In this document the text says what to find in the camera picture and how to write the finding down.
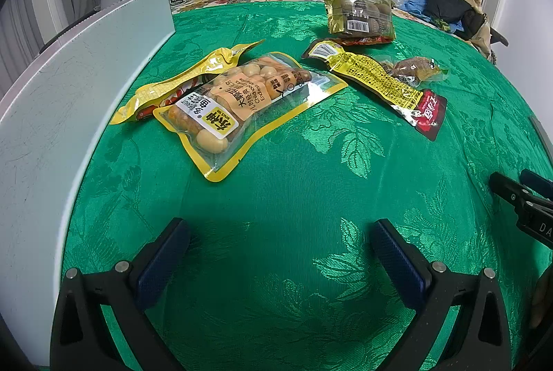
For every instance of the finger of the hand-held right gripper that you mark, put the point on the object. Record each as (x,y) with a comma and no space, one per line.
(538,183)
(505,186)

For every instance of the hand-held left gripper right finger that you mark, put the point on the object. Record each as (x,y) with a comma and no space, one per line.
(397,261)

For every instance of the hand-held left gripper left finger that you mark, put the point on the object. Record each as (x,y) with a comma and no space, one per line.
(162,263)

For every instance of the long yellow snack packet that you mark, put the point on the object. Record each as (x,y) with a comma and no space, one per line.
(173,88)

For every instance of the white cardboard box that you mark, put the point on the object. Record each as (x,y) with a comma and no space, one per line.
(65,116)

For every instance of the yellow-edged egg snack packet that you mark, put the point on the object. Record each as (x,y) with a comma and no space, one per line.
(242,103)

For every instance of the person's right hand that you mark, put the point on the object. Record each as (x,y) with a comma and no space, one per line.
(543,302)

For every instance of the dark grey flat device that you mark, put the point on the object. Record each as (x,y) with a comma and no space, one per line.
(543,133)

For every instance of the green floral bedspread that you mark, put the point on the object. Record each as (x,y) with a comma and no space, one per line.
(302,189)

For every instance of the clear packet of brown meat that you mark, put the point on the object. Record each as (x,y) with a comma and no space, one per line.
(417,68)

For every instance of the yellow and red strip packet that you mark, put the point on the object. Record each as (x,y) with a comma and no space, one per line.
(371,79)

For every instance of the red snack packet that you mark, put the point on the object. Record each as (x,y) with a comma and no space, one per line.
(371,40)

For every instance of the blue cloth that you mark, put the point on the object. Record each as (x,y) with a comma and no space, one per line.
(412,6)

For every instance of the gold packet of brown balls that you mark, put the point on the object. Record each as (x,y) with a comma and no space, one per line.
(363,12)

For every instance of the flower print bedsheet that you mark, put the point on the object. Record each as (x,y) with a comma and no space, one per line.
(207,1)

